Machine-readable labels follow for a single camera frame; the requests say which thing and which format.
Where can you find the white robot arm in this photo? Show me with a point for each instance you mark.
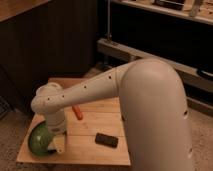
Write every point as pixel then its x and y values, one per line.
pixel 153 104

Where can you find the wooden table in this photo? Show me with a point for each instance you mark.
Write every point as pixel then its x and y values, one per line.
pixel 98 117

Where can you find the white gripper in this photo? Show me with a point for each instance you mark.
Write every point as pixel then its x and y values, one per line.
pixel 57 125

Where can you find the black rectangular sponge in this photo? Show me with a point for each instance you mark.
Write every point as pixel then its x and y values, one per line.
pixel 107 140

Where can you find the metal shelf rack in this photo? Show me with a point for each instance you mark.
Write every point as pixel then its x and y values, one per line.
pixel 128 33

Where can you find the orange carrot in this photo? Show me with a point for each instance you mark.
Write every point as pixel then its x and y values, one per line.
pixel 77 112

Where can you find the green ceramic bowl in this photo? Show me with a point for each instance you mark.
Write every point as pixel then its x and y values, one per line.
pixel 39 140

